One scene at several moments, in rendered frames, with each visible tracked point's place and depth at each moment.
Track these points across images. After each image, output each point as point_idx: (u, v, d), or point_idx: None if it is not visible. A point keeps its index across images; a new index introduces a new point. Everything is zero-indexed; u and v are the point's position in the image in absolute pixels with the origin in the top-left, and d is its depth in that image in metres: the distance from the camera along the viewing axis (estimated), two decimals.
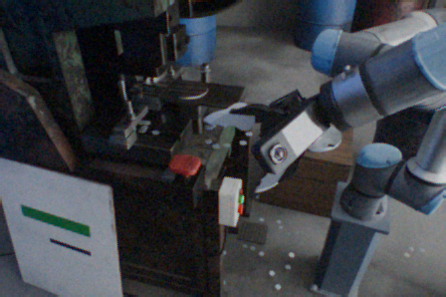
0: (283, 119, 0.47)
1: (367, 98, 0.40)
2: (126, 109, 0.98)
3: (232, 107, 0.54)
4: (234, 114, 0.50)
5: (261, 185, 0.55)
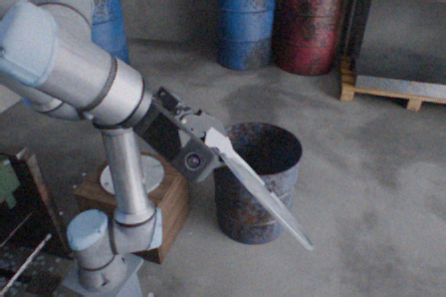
0: None
1: (104, 100, 0.37)
2: None
3: None
4: None
5: (227, 152, 0.54)
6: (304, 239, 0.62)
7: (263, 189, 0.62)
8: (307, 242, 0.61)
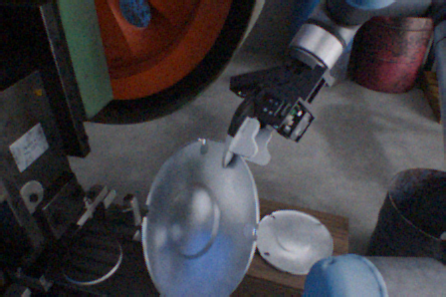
0: None
1: None
2: None
3: (256, 159, 0.55)
4: None
5: (227, 148, 0.55)
6: (152, 212, 0.67)
7: (189, 205, 0.59)
8: (150, 210, 0.68)
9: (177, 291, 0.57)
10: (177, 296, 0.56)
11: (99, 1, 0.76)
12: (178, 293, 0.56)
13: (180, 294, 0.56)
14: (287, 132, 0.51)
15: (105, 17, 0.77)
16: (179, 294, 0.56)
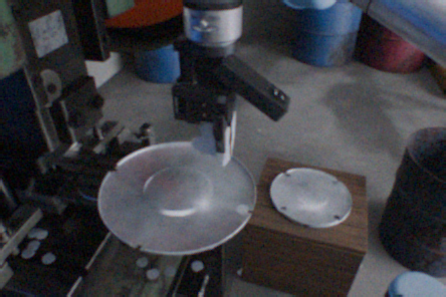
0: (229, 97, 0.46)
1: (240, 7, 0.41)
2: None
3: (203, 150, 0.53)
4: (225, 148, 0.51)
5: (231, 148, 0.55)
6: (121, 172, 0.66)
7: (180, 178, 0.65)
8: (119, 170, 0.67)
9: (138, 236, 0.54)
10: (137, 240, 0.54)
11: None
12: (141, 238, 0.54)
13: (143, 239, 0.54)
14: None
15: None
16: (141, 239, 0.54)
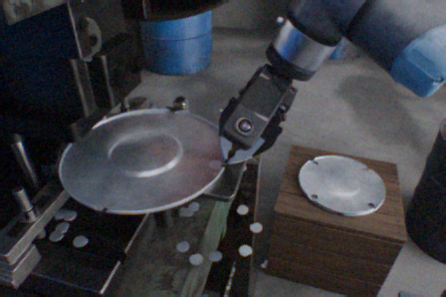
0: None
1: (303, 35, 0.39)
2: (18, 202, 0.49)
3: None
4: (221, 134, 0.52)
5: (234, 157, 0.54)
6: (84, 143, 0.62)
7: (147, 142, 0.61)
8: (82, 141, 0.62)
9: (105, 199, 0.50)
10: (104, 203, 0.49)
11: None
12: (107, 200, 0.50)
13: (110, 201, 0.50)
14: None
15: None
16: (108, 202, 0.49)
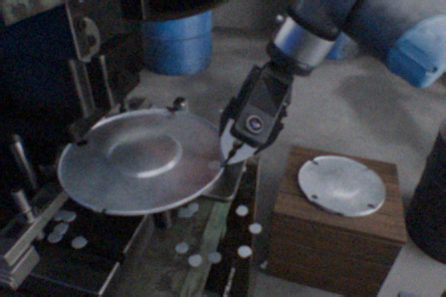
0: None
1: (306, 31, 0.40)
2: (16, 203, 0.49)
3: None
4: (222, 134, 0.52)
5: (235, 156, 0.54)
6: None
7: (146, 143, 0.61)
8: None
9: (104, 200, 0.50)
10: (103, 204, 0.49)
11: None
12: (107, 201, 0.50)
13: (109, 202, 0.49)
14: None
15: None
16: (107, 202, 0.49)
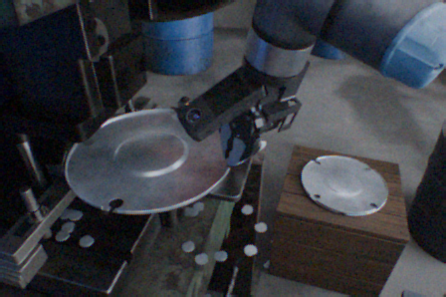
0: None
1: (254, 32, 0.36)
2: (25, 202, 0.49)
3: None
4: (220, 130, 0.53)
5: (229, 158, 0.54)
6: None
7: (137, 149, 0.59)
8: None
9: (217, 167, 0.56)
10: (222, 166, 0.56)
11: None
12: (218, 165, 0.57)
13: (219, 163, 0.57)
14: None
15: None
16: (220, 164, 0.57)
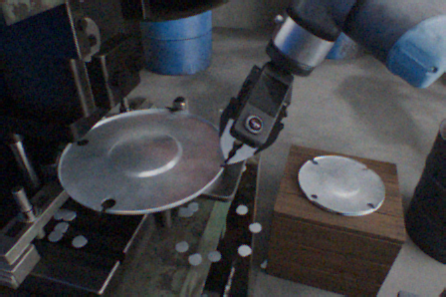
0: None
1: (306, 31, 0.40)
2: (17, 203, 0.49)
3: None
4: (222, 134, 0.52)
5: (235, 156, 0.54)
6: None
7: (130, 149, 0.59)
8: None
9: (210, 167, 0.56)
10: (215, 166, 0.56)
11: None
12: (212, 165, 0.56)
13: (213, 163, 0.57)
14: None
15: None
16: (213, 165, 0.56)
